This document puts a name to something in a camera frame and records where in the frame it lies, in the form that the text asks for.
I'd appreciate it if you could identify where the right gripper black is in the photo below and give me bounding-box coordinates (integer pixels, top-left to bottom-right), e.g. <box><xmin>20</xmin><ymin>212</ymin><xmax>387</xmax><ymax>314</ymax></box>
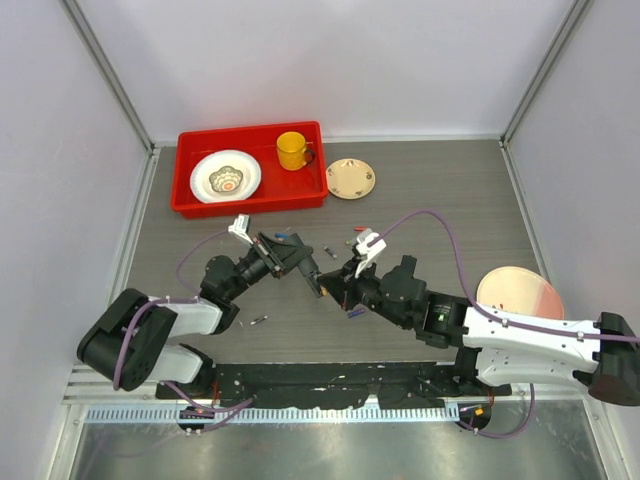
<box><xmin>319</xmin><ymin>254</ymin><xmax>412</xmax><ymax>330</ymax></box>

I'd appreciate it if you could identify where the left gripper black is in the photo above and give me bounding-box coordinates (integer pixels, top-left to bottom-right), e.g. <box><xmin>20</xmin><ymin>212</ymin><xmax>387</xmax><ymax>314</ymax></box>
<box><xmin>226</xmin><ymin>233</ymin><xmax>312</xmax><ymax>301</ymax></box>

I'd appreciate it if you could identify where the black remote control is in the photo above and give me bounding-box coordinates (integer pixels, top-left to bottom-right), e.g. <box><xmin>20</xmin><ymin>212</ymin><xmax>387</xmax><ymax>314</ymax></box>
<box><xmin>297</xmin><ymin>256</ymin><xmax>324</xmax><ymax>298</ymax></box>

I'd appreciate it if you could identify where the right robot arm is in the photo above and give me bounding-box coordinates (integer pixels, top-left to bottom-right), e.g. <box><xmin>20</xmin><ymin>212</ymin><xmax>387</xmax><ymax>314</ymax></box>
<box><xmin>318</xmin><ymin>255</ymin><xmax>639</xmax><ymax>407</ymax></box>

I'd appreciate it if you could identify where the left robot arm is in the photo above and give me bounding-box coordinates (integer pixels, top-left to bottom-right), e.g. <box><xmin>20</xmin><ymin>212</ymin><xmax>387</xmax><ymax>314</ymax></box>
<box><xmin>76</xmin><ymin>233</ymin><xmax>320</xmax><ymax>399</ymax></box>

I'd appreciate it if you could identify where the black battery centre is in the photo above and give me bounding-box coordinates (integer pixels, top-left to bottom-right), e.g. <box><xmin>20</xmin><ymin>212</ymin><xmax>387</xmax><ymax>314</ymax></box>
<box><xmin>324</xmin><ymin>246</ymin><xmax>338</xmax><ymax>259</ymax></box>

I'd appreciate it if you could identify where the red plastic tray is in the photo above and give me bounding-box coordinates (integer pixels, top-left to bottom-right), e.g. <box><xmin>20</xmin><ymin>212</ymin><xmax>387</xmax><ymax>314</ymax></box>
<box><xmin>170</xmin><ymin>121</ymin><xmax>328</xmax><ymax>219</ymax></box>

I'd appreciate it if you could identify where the beige floral saucer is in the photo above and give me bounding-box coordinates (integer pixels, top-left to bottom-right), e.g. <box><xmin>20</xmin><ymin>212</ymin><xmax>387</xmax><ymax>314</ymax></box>
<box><xmin>326</xmin><ymin>158</ymin><xmax>376</xmax><ymax>200</ymax></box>

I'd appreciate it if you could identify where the yellow mug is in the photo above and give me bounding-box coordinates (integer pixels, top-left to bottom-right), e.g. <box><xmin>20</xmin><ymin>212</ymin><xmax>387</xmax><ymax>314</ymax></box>
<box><xmin>276</xmin><ymin>131</ymin><xmax>316</xmax><ymax>171</ymax></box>

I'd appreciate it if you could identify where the white paper plate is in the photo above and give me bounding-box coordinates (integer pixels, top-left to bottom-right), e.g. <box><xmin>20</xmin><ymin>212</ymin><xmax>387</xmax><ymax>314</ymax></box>
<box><xmin>190</xmin><ymin>150</ymin><xmax>262</xmax><ymax>204</ymax></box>

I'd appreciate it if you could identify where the pink rimmed plate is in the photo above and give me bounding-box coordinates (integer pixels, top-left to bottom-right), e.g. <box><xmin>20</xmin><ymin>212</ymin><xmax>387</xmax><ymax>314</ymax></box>
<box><xmin>476</xmin><ymin>266</ymin><xmax>565</xmax><ymax>320</ymax></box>

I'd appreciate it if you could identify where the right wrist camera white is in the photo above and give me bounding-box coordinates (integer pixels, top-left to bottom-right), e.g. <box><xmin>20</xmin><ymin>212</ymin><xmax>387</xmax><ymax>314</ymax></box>
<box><xmin>353</xmin><ymin>228</ymin><xmax>386</xmax><ymax>278</ymax></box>

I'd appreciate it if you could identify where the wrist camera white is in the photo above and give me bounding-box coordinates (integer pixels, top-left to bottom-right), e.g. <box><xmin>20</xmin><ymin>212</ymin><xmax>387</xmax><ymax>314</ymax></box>
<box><xmin>227</xmin><ymin>214</ymin><xmax>253</xmax><ymax>246</ymax></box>
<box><xmin>353</xmin><ymin>228</ymin><xmax>386</xmax><ymax>278</ymax></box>

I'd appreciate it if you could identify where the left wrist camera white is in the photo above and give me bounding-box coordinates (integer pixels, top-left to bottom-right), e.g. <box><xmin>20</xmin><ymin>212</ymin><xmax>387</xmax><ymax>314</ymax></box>
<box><xmin>227</xmin><ymin>214</ymin><xmax>253</xmax><ymax>246</ymax></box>

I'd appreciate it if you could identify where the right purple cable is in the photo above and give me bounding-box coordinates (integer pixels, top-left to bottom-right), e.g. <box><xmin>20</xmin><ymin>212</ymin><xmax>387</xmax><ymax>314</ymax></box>
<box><xmin>372</xmin><ymin>208</ymin><xmax>640</xmax><ymax>441</ymax></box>

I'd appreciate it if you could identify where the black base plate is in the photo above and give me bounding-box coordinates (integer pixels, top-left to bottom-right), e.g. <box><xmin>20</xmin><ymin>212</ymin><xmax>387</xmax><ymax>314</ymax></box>
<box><xmin>156</xmin><ymin>362</ymin><xmax>512</xmax><ymax>410</ymax></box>

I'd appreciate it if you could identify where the white slotted cable duct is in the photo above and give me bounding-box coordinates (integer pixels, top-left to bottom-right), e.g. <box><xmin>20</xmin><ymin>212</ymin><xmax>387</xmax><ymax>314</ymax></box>
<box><xmin>85</xmin><ymin>403</ymin><xmax>459</xmax><ymax>424</ymax></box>

